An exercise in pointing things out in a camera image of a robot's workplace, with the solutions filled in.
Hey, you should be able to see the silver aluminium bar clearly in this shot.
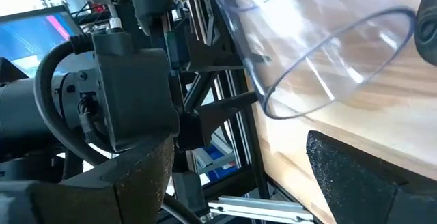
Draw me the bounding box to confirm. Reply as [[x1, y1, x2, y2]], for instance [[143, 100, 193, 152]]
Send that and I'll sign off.
[[207, 195, 315, 224]]

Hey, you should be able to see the thick black cable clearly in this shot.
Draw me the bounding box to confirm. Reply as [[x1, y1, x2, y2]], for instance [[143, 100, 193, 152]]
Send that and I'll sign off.
[[33, 34, 117, 167]]

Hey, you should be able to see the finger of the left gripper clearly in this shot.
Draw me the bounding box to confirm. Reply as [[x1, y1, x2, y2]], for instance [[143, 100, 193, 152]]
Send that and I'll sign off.
[[177, 91, 259, 152]]

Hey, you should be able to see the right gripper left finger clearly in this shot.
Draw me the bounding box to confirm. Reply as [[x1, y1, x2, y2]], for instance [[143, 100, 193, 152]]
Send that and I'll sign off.
[[63, 135, 175, 224]]

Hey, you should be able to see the clear tinted drinking glass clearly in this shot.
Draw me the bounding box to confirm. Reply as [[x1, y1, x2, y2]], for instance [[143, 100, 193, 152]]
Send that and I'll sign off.
[[207, 0, 418, 120]]

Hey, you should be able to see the black aluminium table frame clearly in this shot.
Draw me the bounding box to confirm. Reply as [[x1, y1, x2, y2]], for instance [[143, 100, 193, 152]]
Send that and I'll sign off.
[[170, 0, 270, 224]]

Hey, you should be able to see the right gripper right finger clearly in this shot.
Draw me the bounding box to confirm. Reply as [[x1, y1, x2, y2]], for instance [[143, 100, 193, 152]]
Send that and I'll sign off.
[[306, 130, 437, 224]]

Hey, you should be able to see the monitor with blue screen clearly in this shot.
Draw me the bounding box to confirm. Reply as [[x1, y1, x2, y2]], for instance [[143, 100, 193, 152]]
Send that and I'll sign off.
[[0, 5, 95, 81]]

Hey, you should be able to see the dark round object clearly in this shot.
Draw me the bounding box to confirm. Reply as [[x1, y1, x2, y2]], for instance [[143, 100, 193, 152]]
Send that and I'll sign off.
[[414, 0, 437, 67]]

